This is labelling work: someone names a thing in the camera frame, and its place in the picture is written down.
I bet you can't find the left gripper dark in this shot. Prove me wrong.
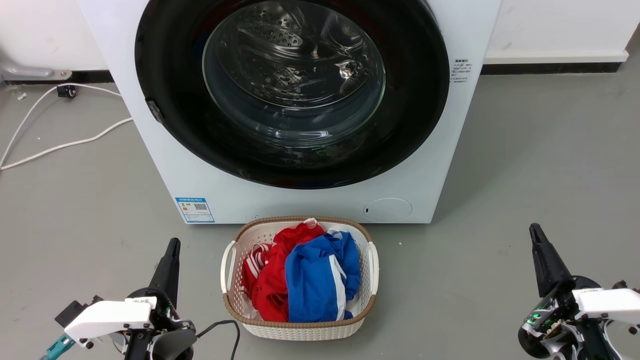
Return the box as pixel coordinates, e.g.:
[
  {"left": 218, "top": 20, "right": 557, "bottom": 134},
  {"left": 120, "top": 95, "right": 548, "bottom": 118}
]
[{"left": 125, "top": 238, "right": 197, "bottom": 337}]

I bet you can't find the black round glass washer door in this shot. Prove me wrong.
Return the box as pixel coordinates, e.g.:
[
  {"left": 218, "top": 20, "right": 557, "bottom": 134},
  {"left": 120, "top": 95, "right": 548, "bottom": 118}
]
[{"left": 134, "top": 0, "right": 451, "bottom": 190}]

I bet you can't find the white power cable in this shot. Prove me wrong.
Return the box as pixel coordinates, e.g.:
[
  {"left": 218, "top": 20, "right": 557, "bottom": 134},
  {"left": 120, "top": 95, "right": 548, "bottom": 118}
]
[
  {"left": 0, "top": 117, "right": 134, "bottom": 171},
  {"left": 0, "top": 82, "right": 122, "bottom": 168}
]

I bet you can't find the red garment with white stripes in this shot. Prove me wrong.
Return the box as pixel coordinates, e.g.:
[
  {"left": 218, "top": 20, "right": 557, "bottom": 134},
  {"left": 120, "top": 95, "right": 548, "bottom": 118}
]
[{"left": 241, "top": 219, "right": 326, "bottom": 323}]

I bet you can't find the white woven plastic laundry basket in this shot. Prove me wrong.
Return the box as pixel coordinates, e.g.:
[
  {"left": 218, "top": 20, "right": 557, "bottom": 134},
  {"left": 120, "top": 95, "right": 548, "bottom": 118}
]
[{"left": 220, "top": 216, "right": 380, "bottom": 342}]

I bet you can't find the small black text sticker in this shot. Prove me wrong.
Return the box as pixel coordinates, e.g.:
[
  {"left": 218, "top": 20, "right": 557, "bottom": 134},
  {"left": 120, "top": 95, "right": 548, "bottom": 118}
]
[{"left": 452, "top": 58, "right": 474, "bottom": 84}]

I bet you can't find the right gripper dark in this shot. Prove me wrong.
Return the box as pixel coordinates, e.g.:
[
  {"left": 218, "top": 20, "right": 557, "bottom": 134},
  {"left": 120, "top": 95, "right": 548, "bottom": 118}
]
[{"left": 518, "top": 223, "right": 621, "bottom": 360}]

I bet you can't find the blue garment with white stripe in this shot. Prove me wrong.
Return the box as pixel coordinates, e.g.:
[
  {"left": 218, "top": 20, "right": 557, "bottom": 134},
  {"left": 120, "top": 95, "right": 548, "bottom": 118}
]
[{"left": 284, "top": 229, "right": 362, "bottom": 323}]

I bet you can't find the round white filter cover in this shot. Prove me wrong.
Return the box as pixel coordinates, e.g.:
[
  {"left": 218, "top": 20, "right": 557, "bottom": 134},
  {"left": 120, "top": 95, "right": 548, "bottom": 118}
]
[{"left": 363, "top": 198, "right": 414, "bottom": 224}]

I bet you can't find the white front-load washing machine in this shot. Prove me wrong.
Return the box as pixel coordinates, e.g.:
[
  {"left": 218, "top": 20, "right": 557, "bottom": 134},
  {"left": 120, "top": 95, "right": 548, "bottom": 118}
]
[{"left": 77, "top": 0, "right": 503, "bottom": 225}]

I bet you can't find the blue energy label sticker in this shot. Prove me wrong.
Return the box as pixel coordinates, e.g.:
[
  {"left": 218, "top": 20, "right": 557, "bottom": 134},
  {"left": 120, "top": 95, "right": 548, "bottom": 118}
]
[{"left": 175, "top": 196, "right": 216, "bottom": 224}]

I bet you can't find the teal cable connector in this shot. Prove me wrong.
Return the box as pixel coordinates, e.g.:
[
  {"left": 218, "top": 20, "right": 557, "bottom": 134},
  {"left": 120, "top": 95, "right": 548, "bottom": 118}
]
[{"left": 40, "top": 334, "right": 76, "bottom": 360}]

